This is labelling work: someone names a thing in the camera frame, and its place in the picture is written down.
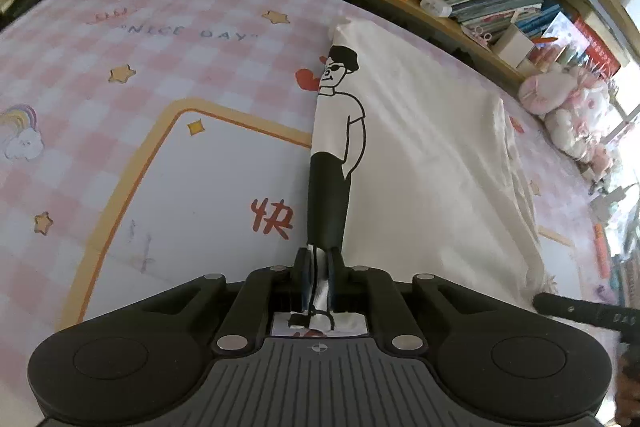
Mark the small cardboard pen box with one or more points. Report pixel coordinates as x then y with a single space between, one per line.
512 46

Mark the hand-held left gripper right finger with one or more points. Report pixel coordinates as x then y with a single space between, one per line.
336 279

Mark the white eraser box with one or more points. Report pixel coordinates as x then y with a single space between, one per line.
436 6

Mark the pink scissors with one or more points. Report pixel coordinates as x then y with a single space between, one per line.
481 36

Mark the cream printed T-shirt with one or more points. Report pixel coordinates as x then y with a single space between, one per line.
425 157

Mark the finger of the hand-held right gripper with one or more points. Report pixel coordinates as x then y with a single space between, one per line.
575 308

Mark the white pink plush rabbit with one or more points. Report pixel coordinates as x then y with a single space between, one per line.
575 112

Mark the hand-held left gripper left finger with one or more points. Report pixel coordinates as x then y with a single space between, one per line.
302 277

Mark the pink checked cartoon desk mat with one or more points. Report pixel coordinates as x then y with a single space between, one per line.
150 82

